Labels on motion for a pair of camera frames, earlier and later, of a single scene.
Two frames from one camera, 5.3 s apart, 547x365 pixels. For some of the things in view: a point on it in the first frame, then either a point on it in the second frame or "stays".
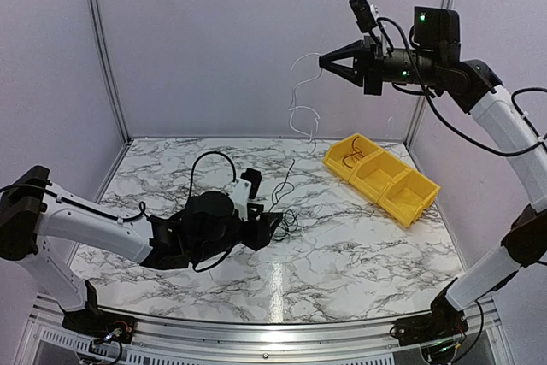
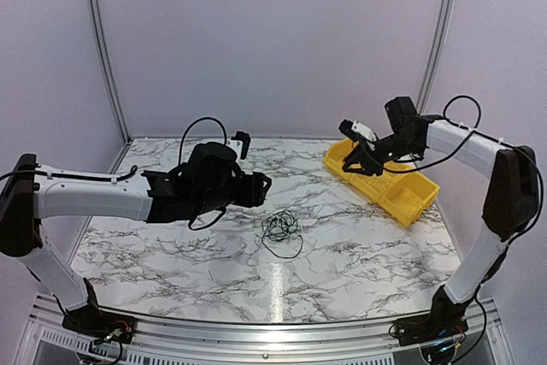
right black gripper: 361,74 to 365,157
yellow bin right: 408,196 stays
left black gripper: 261,233 to 255,193
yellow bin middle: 375,173 stays
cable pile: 289,220 to 279,234
